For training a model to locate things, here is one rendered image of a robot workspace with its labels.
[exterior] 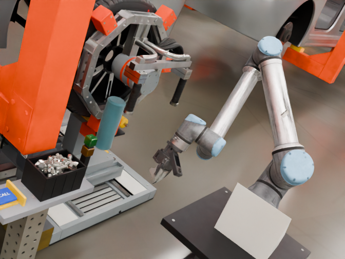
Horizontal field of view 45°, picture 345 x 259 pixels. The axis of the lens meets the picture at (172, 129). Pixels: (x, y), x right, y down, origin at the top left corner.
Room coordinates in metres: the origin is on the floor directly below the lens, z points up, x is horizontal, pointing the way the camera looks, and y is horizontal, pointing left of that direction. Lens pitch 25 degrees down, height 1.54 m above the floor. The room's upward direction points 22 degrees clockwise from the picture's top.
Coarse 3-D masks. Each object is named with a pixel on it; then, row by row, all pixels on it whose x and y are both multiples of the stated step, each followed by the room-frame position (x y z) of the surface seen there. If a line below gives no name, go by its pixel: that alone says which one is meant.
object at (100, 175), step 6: (114, 162) 2.17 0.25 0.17; (102, 168) 2.08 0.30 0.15; (108, 168) 2.12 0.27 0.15; (114, 168) 2.14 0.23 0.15; (120, 168) 2.14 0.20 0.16; (90, 174) 1.99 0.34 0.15; (96, 174) 2.01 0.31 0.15; (102, 174) 2.01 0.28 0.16; (108, 174) 2.06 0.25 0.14; (114, 174) 2.11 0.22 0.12; (120, 174) 2.16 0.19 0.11; (90, 180) 1.94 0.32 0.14; (96, 180) 1.98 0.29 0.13; (102, 180) 2.03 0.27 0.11
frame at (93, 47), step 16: (128, 16) 1.81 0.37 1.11; (144, 16) 1.90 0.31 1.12; (96, 32) 1.75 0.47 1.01; (112, 32) 1.75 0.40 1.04; (160, 32) 2.04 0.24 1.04; (96, 48) 1.69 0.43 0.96; (80, 64) 1.71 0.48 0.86; (80, 80) 1.73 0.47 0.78; (80, 96) 1.74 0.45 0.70; (128, 96) 2.06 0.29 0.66; (144, 96) 2.09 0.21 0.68; (96, 112) 1.80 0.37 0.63
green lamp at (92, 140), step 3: (87, 135) 1.50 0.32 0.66; (90, 135) 1.51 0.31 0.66; (93, 135) 1.52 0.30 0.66; (87, 138) 1.49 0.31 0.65; (90, 138) 1.49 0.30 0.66; (93, 138) 1.50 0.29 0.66; (96, 138) 1.51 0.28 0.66; (84, 141) 1.50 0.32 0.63; (87, 141) 1.49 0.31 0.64; (90, 141) 1.48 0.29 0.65; (93, 141) 1.49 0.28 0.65; (96, 141) 1.51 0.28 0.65; (87, 144) 1.49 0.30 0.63; (90, 144) 1.48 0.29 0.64; (93, 144) 1.50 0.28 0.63
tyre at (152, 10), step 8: (96, 0) 1.82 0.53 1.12; (104, 0) 1.83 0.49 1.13; (112, 0) 1.84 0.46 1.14; (120, 0) 1.87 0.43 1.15; (128, 0) 1.91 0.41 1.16; (136, 0) 1.95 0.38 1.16; (144, 0) 2.01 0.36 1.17; (112, 8) 1.83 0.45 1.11; (120, 8) 1.87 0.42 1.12; (128, 8) 1.92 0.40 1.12; (136, 8) 1.97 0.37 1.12; (144, 8) 2.02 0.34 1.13; (152, 8) 2.07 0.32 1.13; (88, 32) 1.74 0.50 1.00; (72, 88) 1.74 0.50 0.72; (72, 96) 1.75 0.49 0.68; (72, 104) 1.77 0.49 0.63; (80, 104) 1.81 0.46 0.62; (80, 112) 1.82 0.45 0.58; (88, 112) 1.87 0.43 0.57
